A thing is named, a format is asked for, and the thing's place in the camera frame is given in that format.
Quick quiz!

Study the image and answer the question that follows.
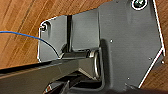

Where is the blue cable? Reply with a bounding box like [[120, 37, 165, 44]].
[[0, 30, 63, 58]]

